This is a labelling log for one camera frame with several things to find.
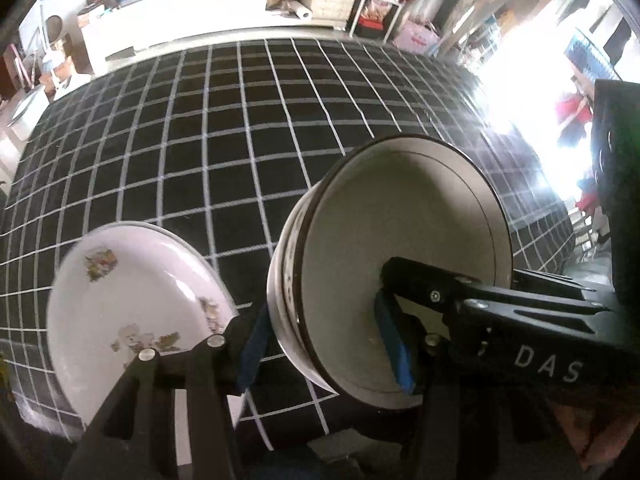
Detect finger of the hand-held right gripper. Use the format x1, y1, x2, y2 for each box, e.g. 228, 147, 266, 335
382, 257, 511, 319
510, 269, 614, 302

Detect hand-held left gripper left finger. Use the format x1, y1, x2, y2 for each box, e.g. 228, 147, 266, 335
60, 304, 275, 480

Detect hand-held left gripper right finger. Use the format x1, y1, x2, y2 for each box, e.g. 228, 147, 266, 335
375, 292, 601, 480

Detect wide grey patterned bowl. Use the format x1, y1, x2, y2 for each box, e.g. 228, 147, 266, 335
266, 195, 341, 397

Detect floral bowl with dark rim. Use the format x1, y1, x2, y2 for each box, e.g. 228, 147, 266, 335
287, 135, 514, 409

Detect white plate with printed rim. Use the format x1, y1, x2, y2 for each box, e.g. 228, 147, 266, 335
117, 220, 242, 323

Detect white plate with bear print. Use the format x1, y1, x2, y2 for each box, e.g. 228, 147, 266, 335
46, 224, 246, 428

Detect red hanging cloth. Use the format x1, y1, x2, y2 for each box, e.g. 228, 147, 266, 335
556, 94, 594, 137

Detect black white checked tablecloth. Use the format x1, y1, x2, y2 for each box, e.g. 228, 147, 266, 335
0, 37, 576, 453

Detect blue plastic crate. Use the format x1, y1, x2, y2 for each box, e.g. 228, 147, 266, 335
564, 27, 627, 82

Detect pink gift bag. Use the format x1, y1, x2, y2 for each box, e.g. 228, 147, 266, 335
394, 20, 442, 57

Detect white wicker basket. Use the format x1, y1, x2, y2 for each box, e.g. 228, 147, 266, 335
304, 0, 359, 29

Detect long white cabinet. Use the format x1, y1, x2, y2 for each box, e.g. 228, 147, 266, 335
80, 0, 362, 77

